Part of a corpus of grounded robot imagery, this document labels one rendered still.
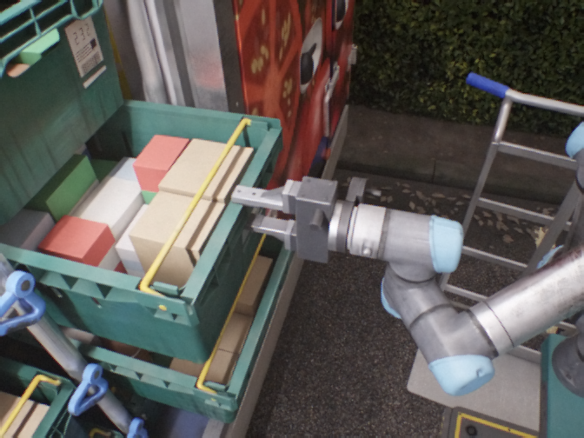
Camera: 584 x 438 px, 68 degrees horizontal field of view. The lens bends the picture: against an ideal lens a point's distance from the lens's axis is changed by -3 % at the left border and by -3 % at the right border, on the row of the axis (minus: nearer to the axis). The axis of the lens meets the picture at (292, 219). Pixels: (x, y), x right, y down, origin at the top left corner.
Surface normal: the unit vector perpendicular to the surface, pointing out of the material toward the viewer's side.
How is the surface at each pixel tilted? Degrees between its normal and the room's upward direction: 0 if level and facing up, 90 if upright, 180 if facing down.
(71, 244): 0
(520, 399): 0
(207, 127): 87
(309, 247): 90
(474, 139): 8
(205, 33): 90
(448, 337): 25
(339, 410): 0
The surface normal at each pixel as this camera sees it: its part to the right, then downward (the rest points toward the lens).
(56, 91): 0.96, 0.21
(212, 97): -0.27, 0.70
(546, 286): -0.41, -0.48
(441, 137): -0.07, -0.59
